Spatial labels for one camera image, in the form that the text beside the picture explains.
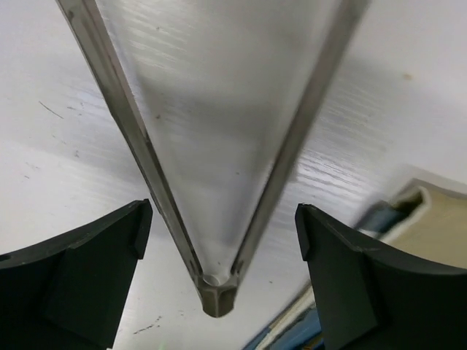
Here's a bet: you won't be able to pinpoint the metal tongs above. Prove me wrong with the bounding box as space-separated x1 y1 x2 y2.
58 1 370 318

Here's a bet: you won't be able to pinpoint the blue beige placemat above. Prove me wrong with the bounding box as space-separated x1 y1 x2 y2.
247 179 466 349

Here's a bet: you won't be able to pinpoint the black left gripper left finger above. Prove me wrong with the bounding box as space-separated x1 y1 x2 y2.
1 200 153 349

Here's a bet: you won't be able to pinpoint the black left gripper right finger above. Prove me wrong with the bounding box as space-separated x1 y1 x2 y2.
295 204 466 349

